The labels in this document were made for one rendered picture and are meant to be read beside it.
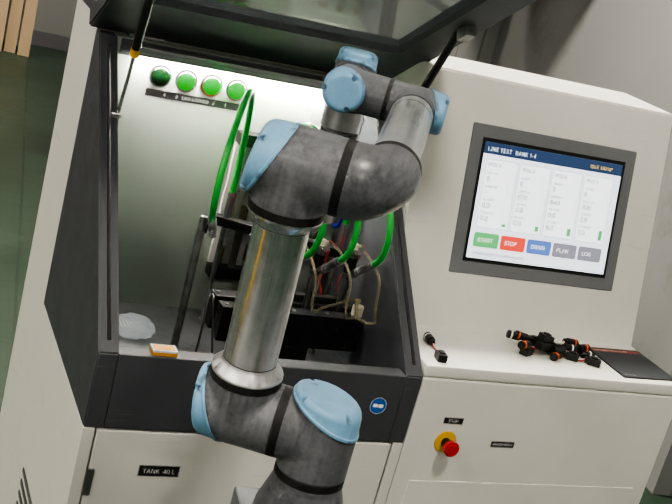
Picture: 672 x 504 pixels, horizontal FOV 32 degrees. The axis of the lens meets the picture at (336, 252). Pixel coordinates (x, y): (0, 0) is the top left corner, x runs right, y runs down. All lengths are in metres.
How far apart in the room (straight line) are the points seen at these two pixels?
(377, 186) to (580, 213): 1.30
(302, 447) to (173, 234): 1.05
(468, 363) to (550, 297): 0.39
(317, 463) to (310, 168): 0.48
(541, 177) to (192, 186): 0.82
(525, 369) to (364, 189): 1.09
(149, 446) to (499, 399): 0.78
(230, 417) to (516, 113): 1.23
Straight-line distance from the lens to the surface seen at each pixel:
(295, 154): 1.64
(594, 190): 2.90
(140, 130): 2.66
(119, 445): 2.34
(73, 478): 2.36
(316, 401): 1.81
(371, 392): 2.46
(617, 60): 5.83
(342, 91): 2.00
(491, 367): 2.58
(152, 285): 2.80
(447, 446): 2.56
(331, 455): 1.83
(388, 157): 1.67
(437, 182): 2.67
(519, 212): 2.78
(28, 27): 9.46
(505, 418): 2.65
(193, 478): 2.42
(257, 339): 1.77
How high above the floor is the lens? 1.88
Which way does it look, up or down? 17 degrees down
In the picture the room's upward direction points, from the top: 15 degrees clockwise
